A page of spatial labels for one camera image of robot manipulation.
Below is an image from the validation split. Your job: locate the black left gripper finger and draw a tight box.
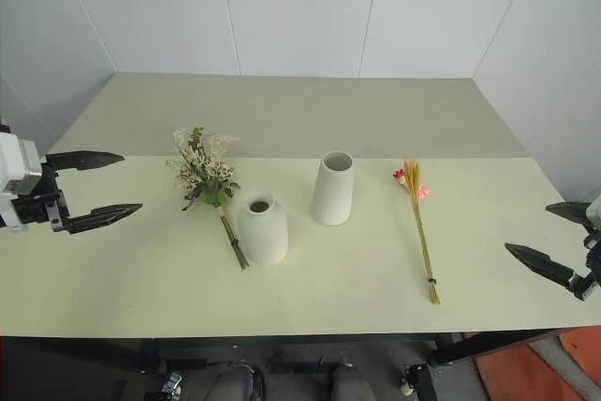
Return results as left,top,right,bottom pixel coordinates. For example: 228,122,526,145
45,150,126,173
66,203,144,235

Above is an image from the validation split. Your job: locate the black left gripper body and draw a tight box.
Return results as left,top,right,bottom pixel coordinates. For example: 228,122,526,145
10,162,71,234

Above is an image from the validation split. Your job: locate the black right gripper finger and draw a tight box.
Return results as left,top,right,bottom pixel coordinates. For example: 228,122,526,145
545,201,593,224
503,242,578,287

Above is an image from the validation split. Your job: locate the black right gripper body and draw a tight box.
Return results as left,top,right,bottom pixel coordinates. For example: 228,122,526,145
568,225,601,301

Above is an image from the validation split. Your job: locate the round white ceramic vase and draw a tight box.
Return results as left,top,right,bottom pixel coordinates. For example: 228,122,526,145
236,190,289,267

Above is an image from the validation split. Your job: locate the tall conical white vase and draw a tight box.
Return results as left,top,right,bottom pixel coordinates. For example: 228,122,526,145
310,151,355,227

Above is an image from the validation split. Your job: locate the orange floor mat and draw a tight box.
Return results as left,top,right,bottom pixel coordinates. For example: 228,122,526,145
470,324,601,401

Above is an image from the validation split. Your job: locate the pink and white flower bouquet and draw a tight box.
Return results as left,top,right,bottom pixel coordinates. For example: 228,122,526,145
164,126,251,271

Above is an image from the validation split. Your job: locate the yellow wheat flower bundle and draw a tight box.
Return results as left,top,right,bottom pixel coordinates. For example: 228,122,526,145
392,157,443,306

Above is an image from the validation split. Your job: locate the table caster wheel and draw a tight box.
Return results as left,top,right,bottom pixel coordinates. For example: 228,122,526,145
158,370,185,396
397,362,418,396

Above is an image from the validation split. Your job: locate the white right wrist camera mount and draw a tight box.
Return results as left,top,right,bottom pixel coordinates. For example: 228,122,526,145
585,193,601,234

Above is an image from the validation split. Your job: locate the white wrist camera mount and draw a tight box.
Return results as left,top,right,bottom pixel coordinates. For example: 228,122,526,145
585,193,601,234
0,131,44,233

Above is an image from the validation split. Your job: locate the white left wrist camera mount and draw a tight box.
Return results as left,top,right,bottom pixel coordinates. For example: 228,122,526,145
0,131,44,233

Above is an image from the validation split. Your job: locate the black metal table frame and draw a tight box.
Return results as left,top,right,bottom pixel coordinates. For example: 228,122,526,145
0,324,586,401

